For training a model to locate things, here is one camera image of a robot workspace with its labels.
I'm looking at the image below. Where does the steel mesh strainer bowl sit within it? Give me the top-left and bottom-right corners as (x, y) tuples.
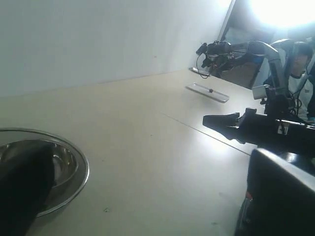
(0, 128), (90, 218)

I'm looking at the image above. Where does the clear acrylic plate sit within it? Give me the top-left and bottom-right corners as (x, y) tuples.
(186, 83), (230, 103)

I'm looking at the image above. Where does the silver box on mount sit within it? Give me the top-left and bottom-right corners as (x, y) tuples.
(252, 85), (267, 100)

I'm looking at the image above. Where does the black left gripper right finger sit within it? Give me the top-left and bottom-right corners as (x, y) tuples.
(235, 148), (315, 236)

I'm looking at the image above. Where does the small stainless steel bowl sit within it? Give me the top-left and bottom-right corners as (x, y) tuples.
(0, 140), (78, 189)

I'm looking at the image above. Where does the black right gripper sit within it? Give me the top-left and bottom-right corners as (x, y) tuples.
(202, 108), (315, 154)

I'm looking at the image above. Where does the silver background robot arm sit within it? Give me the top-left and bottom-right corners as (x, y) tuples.
(0, 41), (315, 236)

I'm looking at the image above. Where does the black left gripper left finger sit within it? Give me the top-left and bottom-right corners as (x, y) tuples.
(0, 144), (55, 236)

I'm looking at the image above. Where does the seated person in background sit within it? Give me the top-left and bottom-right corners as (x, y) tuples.
(263, 40), (315, 121)

